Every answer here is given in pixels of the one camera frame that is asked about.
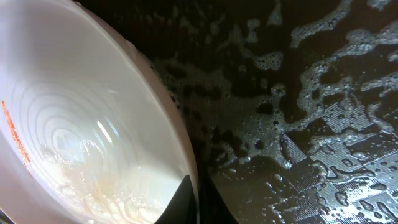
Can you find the pink white plate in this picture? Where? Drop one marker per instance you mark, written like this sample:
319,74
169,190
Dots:
89,134

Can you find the dark brown serving tray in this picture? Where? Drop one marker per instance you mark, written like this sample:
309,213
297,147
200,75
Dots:
290,105

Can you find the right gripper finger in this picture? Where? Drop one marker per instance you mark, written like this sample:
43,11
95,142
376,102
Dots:
182,207

